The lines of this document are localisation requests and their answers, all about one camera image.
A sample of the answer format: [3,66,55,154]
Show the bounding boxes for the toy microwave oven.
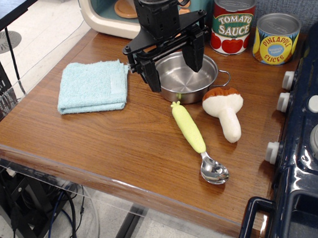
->
[78,0,213,39]

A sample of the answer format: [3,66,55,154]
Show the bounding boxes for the black cable under table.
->
[28,185,89,238]

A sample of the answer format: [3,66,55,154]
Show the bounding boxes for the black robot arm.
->
[123,0,209,93]

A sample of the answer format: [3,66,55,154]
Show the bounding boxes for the blue cable under table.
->
[44,189,78,238]

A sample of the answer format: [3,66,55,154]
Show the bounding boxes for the light blue folded towel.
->
[57,60,129,114]

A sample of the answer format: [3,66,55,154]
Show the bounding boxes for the green handled metal spoon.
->
[171,101,230,185]

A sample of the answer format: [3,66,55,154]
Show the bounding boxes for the dark blue toy stove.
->
[239,22,318,238]

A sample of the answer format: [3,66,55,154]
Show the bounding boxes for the red tomato sauce can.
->
[210,0,256,55]

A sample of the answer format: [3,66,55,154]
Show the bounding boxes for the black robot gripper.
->
[123,0,208,93]

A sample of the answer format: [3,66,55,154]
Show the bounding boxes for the silver steel pot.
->
[155,51,231,104]

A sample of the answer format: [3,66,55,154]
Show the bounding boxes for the yellow pineapple slices can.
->
[252,13,302,65]

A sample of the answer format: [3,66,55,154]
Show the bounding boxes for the plush mushroom toy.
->
[202,87,243,143]

